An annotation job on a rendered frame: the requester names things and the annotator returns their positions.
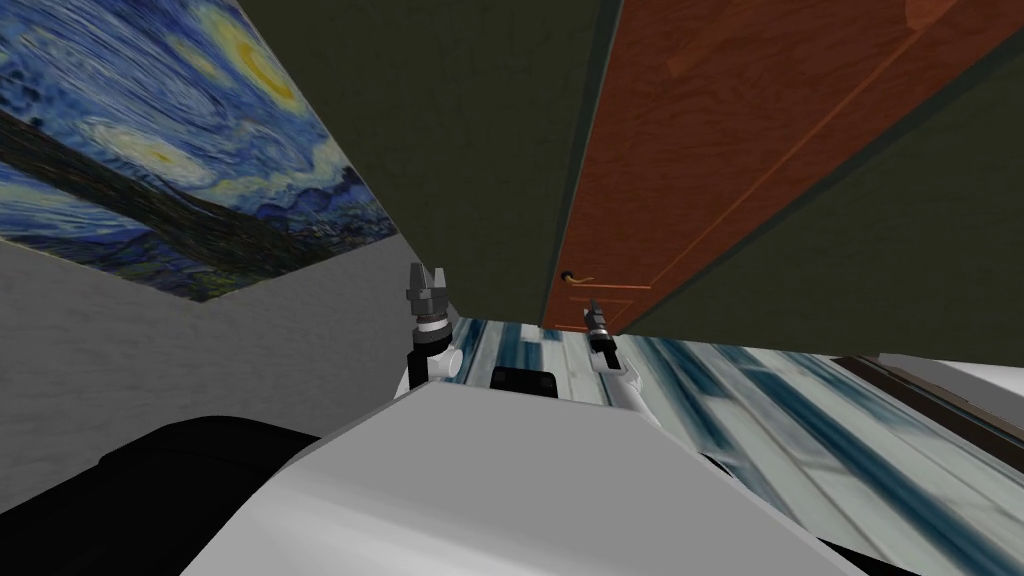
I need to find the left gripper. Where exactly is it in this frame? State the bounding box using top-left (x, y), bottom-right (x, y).
top-left (404, 263), bottom-right (450, 324)

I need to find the brown wooden door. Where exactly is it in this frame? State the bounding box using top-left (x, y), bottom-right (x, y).
top-left (540, 0), bottom-right (1024, 337)

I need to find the blue starry night painting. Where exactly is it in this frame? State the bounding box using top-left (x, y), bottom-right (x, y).
top-left (0, 0), bottom-right (400, 305)

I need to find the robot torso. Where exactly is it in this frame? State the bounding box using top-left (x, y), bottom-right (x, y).
top-left (179, 365), bottom-right (870, 576)

